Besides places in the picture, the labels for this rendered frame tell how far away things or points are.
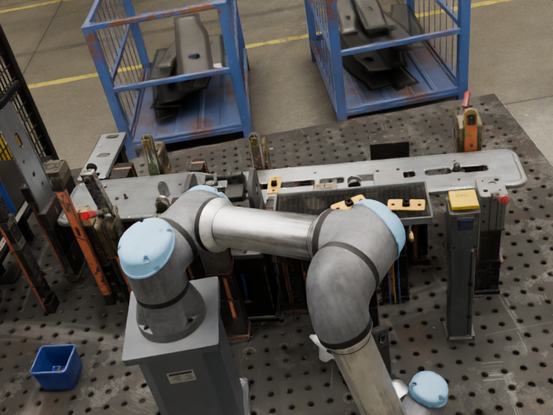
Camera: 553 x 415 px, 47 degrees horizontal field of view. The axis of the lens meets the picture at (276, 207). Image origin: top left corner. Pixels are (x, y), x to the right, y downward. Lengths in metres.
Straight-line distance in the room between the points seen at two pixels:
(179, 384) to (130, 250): 0.35
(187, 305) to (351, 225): 0.43
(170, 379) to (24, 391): 0.68
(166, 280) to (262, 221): 0.23
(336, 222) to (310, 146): 1.51
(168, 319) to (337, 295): 0.45
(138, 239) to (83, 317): 0.87
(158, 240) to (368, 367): 0.47
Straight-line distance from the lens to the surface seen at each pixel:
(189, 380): 1.44
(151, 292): 1.29
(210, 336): 1.35
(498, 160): 1.92
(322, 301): 1.02
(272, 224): 1.19
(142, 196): 1.99
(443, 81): 4.14
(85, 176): 1.77
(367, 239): 1.05
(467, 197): 1.52
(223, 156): 2.64
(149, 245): 1.25
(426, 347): 1.79
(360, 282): 1.02
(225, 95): 4.31
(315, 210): 1.50
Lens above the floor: 2.09
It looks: 37 degrees down
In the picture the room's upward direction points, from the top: 11 degrees counter-clockwise
